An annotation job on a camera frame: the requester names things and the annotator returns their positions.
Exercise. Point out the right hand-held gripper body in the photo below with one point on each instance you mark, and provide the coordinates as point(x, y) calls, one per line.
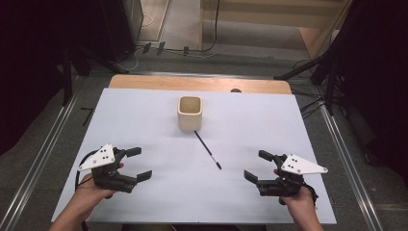
point(288, 184)

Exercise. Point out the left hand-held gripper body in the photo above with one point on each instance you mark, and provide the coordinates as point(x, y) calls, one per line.
point(102, 159)

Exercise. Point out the black pen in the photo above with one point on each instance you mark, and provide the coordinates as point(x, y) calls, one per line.
point(208, 150)

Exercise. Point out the person's right hand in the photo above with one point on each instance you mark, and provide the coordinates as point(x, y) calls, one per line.
point(300, 199)

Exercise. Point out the person's left hand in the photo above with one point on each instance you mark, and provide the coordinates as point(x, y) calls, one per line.
point(89, 191)

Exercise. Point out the white table mat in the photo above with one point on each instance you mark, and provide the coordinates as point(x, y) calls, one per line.
point(198, 199)

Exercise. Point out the cream square pen holder cup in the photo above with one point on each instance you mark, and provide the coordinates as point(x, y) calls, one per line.
point(190, 120)

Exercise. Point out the wooden table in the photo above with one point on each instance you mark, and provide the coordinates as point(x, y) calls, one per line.
point(179, 82)

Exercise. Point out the black metal stand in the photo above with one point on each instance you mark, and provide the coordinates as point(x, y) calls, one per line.
point(67, 73)

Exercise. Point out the black tripod stand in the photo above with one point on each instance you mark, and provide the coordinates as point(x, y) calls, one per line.
point(320, 69)

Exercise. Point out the dark curtain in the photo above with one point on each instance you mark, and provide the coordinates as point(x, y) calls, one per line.
point(378, 80)
point(29, 64)

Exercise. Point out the black cabinet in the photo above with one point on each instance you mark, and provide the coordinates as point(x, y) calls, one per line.
point(120, 25)

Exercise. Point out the light wooden furniture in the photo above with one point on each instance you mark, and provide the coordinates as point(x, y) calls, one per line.
point(275, 14)

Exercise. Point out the metal floor rail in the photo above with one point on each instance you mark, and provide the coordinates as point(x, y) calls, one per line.
point(41, 160)
point(349, 166)

